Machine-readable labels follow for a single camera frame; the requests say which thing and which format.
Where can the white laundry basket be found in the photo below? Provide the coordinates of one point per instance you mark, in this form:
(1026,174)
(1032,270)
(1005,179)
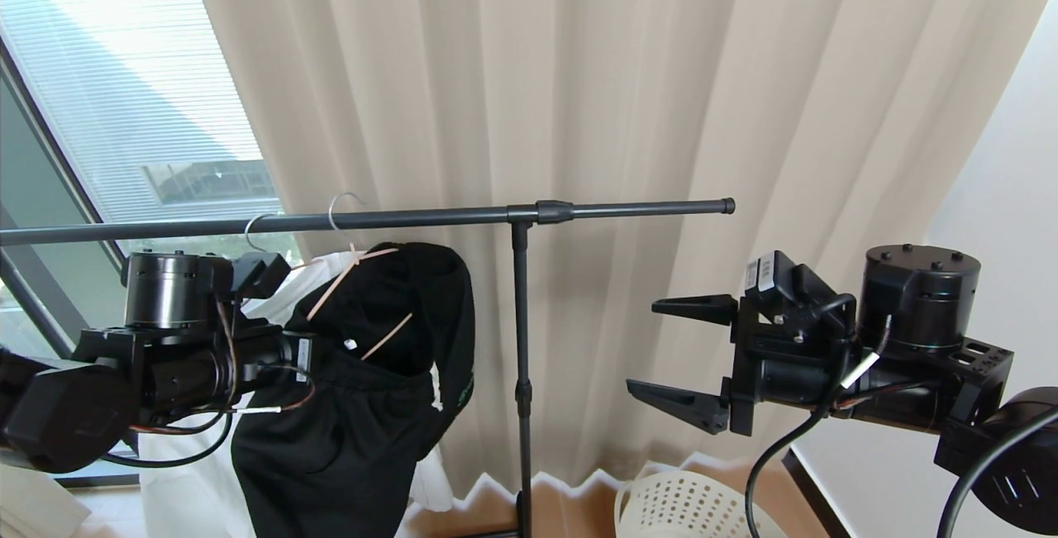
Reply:
(686,509)

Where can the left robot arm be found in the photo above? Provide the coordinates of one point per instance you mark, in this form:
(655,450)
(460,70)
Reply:
(66,414)

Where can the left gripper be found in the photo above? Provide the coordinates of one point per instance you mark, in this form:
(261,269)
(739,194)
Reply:
(264,356)

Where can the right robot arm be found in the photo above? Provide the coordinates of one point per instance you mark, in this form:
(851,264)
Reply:
(917,298)

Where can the white printed t-shirt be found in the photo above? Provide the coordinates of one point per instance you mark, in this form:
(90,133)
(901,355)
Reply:
(186,488)

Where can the beige curtain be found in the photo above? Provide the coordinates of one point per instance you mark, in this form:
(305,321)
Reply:
(579,67)

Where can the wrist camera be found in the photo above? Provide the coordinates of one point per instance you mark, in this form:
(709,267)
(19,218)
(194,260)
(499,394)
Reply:
(781,273)
(260,273)

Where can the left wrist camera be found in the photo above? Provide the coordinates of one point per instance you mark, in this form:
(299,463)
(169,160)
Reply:
(260,273)

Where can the black garment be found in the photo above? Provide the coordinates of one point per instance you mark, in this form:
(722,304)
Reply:
(347,439)

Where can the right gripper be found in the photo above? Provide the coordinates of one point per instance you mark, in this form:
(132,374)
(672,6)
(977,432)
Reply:
(785,377)

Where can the window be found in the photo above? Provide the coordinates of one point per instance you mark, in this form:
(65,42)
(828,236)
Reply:
(124,67)

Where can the black clothes rack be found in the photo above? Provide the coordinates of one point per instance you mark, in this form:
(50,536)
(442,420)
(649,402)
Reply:
(554,211)

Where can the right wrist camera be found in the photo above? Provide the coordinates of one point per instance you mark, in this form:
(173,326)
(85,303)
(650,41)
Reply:
(781,273)

